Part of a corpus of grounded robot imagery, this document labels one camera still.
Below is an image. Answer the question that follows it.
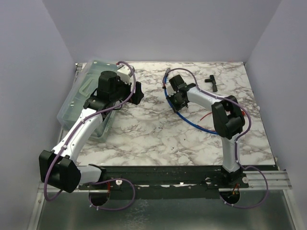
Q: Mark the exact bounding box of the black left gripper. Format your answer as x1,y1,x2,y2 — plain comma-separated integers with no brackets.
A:
110,75,144,104

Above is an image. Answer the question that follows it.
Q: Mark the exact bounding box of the blue cable lock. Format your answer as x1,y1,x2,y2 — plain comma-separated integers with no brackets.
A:
162,83,219,135

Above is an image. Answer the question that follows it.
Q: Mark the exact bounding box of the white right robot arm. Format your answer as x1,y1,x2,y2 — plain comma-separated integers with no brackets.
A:
166,75,245,188

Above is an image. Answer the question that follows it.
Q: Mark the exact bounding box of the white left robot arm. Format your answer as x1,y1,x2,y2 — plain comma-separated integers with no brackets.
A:
39,71,144,193

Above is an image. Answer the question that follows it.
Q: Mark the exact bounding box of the black t-shaped tool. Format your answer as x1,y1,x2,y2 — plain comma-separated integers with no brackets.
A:
204,75,218,92

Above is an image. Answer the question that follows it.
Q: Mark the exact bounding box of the clear plastic storage box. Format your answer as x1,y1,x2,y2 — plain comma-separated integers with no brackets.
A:
57,60,117,131

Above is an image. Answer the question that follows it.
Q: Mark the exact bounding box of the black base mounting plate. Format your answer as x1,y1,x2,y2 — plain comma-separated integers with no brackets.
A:
79,166,248,200

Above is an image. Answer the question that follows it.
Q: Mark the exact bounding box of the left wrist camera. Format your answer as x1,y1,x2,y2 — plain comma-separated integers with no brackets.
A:
116,66,132,84

